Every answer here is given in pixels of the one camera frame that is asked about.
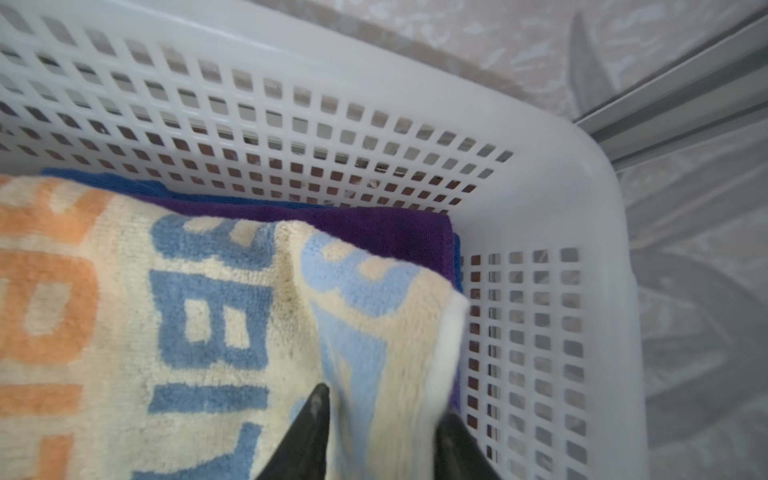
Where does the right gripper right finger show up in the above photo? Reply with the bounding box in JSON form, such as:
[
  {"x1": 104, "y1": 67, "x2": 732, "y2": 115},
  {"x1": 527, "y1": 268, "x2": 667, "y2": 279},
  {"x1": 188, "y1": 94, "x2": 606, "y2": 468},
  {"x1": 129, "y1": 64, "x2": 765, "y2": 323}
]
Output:
[{"x1": 434, "y1": 411, "x2": 500, "y2": 480}]

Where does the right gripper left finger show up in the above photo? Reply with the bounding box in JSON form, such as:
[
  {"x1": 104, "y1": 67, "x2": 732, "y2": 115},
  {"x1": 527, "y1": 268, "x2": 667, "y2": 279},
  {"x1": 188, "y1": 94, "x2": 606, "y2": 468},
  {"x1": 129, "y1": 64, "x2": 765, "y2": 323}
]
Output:
[{"x1": 256, "y1": 383, "x2": 331, "y2": 480}]

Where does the white light-blue towel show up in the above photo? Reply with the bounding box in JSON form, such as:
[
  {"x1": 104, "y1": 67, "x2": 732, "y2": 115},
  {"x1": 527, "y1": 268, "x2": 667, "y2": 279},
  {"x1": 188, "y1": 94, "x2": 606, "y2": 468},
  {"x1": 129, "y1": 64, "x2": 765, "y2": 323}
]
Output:
[{"x1": 1, "y1": 176, "x2": 469, "y2": 479}]

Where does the purple towel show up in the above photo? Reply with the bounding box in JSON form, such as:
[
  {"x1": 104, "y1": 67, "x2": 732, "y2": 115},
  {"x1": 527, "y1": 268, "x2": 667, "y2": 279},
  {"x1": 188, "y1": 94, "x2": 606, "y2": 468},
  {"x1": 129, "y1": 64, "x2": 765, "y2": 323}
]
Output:
[{"x1": 116, "y1": 196, "x2": 468, "y2": 435}]

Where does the blue towel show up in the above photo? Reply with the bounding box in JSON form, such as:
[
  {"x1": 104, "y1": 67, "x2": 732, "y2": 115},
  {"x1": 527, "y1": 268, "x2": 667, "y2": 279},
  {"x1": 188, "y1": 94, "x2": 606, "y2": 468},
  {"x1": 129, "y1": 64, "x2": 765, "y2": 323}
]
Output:
[{"x1": 43, "y1": 168, "x2": 462, "y2": 290}]

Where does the white plastic basket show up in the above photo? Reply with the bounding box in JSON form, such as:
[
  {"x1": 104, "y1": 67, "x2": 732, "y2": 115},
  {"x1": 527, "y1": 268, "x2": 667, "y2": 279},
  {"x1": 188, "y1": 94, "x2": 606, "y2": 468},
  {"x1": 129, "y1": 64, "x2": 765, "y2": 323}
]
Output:
[{"x1": 1, "y1": 1, "x2": 649, "y2": 479}]

